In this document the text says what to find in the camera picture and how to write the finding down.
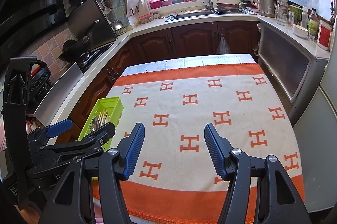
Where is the large steel spoon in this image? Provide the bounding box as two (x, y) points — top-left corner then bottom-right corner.
(91, 117), (100, 131)

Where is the pale chopstick orange end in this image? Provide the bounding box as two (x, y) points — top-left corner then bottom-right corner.
(98, 111), (104, 126)

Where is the brown wooden chopstick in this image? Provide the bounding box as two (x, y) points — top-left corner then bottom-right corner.
(103, 111), (108, 124)

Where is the green plastic utensil tray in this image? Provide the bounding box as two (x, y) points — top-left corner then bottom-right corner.
(78, 97), (124, 151)

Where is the black round appliance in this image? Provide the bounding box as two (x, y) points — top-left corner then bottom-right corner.
(28, 60), (52, 112)

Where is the black wok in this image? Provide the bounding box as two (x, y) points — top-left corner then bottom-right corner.
(58, 19), (100, 63)

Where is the orange white H-pattern cloth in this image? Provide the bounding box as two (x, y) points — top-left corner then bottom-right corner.
(109, 63), (304, 223)

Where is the white plastic bag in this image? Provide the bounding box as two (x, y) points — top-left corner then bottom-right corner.
(215, 36), (231, 55)

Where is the red label canister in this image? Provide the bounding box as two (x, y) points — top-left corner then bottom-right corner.
(317, 20), (331, 51)

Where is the white bowl on counter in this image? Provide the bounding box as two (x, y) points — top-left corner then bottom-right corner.
(292, 24), (308, 39)

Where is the glass jar on counter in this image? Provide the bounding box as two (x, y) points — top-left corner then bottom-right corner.
(275, 0), (289, 25)

